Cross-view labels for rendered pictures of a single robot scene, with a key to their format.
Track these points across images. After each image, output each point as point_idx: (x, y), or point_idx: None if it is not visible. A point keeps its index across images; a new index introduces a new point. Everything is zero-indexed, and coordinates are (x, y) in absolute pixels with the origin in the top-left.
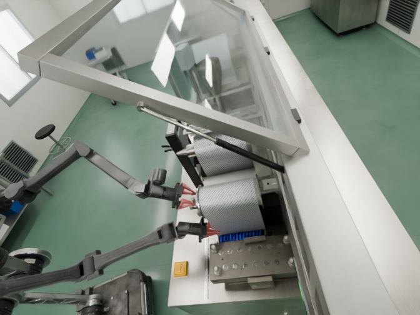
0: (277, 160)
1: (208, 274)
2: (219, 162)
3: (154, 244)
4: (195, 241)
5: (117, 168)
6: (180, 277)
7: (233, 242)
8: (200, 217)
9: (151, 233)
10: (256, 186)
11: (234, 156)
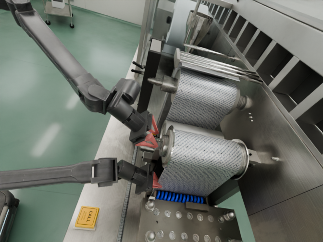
0: (307, 134)
1: (122, 231)
2: (192, 111)
3: (80, 182)
4: (115, 185)
5: (67, 50)
6: (83, 229)
7: (171, 203)
8: (125, 160)
9: (81, 164)
10: (242, 153)
11: (211, 111)
